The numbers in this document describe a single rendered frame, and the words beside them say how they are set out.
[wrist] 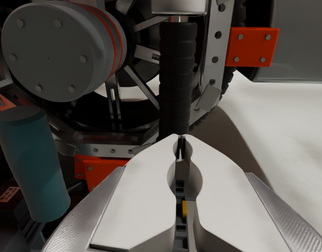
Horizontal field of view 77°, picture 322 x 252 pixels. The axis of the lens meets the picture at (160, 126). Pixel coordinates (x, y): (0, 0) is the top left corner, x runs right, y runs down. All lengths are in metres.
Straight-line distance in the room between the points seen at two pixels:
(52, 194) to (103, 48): 0.34
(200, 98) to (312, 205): 1.12
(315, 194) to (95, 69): 1.43
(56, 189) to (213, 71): 0.42
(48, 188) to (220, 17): 0.48
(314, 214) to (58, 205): 1.23
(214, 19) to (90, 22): 0.22
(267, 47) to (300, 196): 1.14
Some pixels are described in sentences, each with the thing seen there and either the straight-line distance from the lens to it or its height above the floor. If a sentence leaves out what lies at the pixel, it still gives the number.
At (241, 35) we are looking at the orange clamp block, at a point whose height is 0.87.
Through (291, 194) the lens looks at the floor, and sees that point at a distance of 1.46.
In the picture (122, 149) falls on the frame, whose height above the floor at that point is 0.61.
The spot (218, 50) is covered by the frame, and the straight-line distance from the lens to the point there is 0.43.
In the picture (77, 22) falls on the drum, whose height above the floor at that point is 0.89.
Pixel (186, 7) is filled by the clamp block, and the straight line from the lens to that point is 0.20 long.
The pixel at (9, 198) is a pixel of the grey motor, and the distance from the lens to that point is 0.77.
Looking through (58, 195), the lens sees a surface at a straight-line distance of 0.54.
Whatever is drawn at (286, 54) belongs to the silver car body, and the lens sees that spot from 0.64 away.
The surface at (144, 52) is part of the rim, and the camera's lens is 0.53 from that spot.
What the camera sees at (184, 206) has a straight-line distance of 0.95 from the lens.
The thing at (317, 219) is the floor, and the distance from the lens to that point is 1.39.
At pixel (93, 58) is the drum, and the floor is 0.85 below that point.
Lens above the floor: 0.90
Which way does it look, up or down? 28 degrees down
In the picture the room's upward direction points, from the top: 1 degrees clockwise
